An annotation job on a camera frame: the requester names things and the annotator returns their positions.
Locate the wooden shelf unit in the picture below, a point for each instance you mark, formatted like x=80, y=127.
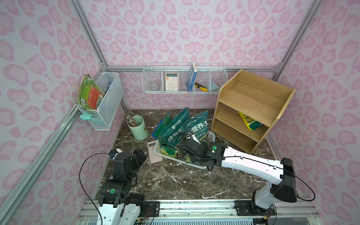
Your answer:
x=259, y=98

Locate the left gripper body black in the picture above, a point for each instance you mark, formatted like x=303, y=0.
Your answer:
x=139, y=157

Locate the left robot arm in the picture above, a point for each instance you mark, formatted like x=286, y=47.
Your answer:
x=117, y=206

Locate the dark green soil bag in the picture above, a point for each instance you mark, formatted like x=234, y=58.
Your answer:
x=171, y=135
x=197, y=125

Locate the mint green pen cup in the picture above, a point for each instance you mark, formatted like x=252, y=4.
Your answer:
x=140, y=132

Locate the dark green soil bag front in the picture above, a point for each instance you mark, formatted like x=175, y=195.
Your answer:
x=197, y=125

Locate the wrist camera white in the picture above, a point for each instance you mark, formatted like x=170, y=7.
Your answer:
x=193, y=137
x=113, y=153

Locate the pink white calculator in rack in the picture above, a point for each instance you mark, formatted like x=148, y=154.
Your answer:
x=171, y=82

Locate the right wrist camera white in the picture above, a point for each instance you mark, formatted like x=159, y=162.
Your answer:
x=193, y=137

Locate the coloured pencils in cup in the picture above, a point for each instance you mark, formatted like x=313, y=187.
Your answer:
x=131, y=121

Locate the white wire rack back wall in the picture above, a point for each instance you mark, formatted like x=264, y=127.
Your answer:
x=205, y=75

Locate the green red seed packet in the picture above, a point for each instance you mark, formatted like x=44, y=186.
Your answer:
x=90, y=95

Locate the blue book in rack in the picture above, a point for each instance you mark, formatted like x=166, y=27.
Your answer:
x=191, y=77

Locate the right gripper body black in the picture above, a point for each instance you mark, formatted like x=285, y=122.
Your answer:
x=188, y=146

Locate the white wire basket left wall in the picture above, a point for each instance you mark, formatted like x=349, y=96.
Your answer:
x=103, y=117

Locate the pink calculator on table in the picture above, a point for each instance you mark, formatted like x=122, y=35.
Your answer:
x=154, y=158

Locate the mint green sponge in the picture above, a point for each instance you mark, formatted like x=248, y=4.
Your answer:
x=86, y=116

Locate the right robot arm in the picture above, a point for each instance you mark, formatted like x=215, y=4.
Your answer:
x=281, y=184

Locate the white plastic perforated basket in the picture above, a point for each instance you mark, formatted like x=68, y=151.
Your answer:
x=179, y=158

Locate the clear tape roll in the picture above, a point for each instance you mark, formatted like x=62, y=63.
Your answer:
x=154, y=87

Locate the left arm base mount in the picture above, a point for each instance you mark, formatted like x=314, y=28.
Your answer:
x=149, y=209

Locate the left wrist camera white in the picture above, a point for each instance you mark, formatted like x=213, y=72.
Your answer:
x=113, y=153

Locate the yellow fertilizer packet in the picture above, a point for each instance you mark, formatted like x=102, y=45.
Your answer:
x=250, y=123

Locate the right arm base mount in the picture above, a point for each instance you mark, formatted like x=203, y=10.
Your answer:
x=245, y=208

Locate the yellow utility knife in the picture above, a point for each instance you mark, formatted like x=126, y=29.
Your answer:
x=200, y=87

